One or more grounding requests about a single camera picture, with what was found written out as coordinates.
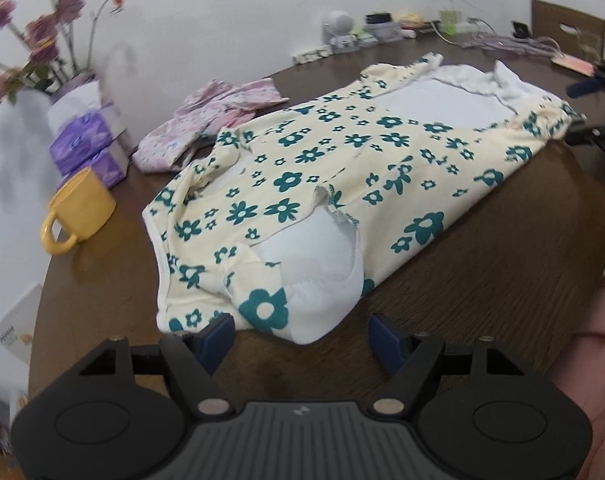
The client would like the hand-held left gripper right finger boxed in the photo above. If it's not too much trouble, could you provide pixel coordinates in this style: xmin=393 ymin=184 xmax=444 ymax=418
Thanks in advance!
xmin=367 ymin=313 xmax=528 ymax=418

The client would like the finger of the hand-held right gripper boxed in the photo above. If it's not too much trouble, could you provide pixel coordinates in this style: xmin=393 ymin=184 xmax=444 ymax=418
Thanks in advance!
xmin=565 ymin=125 xmax=605 ymax=161
xmin=567 ymin=62 xmax=605 ymax=98

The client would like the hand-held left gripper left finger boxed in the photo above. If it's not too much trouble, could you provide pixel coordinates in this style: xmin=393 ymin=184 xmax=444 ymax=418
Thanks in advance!
xmin=77 ymin=312 xmax=236 ymax=420

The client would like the cream garment with teal flowers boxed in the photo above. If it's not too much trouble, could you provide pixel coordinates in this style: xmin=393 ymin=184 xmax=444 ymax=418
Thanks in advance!
xmin=142 ymin=52 xmax=586 ymax=346

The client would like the pink card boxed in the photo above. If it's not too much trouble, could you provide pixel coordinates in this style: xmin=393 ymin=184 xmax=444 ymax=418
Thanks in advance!
xmin=553 ymin=55 xmax=599 ymax=76

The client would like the brown board with cutout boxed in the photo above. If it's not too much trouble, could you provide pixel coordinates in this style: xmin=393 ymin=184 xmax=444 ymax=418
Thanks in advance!
xmin=530 ymin=0 xmax=605 ymax=63

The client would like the green liquid bottle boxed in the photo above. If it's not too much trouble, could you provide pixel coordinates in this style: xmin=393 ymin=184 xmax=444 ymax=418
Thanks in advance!
xmin=440 ymin=6 xmax=461 ymax=36

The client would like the yellow mug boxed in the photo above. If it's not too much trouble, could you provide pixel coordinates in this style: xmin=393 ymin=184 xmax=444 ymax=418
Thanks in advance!
xmin=41 ymin=167 xmax=117 ymax=256

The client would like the packet with orange print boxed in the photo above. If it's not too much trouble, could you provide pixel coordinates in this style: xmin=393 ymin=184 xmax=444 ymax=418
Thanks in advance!
xmin=0 ymin=282 xmax=43 ymax=363

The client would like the purple tissue pack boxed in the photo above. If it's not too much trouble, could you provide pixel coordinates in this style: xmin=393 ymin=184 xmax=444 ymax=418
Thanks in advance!
xmin=75 ymin=145 xmax=130 ymax=188
xmin=49 ymin=105 xmax=126 ymax=171

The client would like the grey tin box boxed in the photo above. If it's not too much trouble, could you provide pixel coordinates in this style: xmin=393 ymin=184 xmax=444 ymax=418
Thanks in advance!
xmin=367 ymin=20 xmax=403 ymax=42

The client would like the pink floral garment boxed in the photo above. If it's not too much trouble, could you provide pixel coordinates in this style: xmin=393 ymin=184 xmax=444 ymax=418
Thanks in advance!
xmin=132 ymin=78 xmax=289 ymax=175

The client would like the white robot figurine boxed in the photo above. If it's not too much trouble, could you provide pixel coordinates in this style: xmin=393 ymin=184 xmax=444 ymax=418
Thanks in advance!
xmin=323 ymin=9 xmax=359 ymax=53

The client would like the white slotted strip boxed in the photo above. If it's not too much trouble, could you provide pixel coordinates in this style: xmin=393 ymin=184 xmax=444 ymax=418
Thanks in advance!
xmin=291 ymin=44 xmax=333 ymax=65

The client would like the white tissue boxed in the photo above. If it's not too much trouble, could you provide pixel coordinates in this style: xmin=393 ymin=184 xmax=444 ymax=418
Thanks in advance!
xmin=46 ymin=80 xmax=103 ymax=136

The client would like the fuzzy purple vase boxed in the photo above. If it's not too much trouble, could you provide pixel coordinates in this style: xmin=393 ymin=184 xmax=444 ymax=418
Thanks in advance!
xmin=50 ymin=71 xmax=98 ymax=103

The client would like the dried rose bouquet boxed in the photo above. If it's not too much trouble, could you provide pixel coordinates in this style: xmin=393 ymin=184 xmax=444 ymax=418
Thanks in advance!
xmin=0 ymin=0 xmax=126 ymax=111

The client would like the purple cable bundle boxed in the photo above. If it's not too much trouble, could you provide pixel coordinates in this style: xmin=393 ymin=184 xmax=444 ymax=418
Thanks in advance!
xmin=463 ymin=30 xmax=566 ymax=56

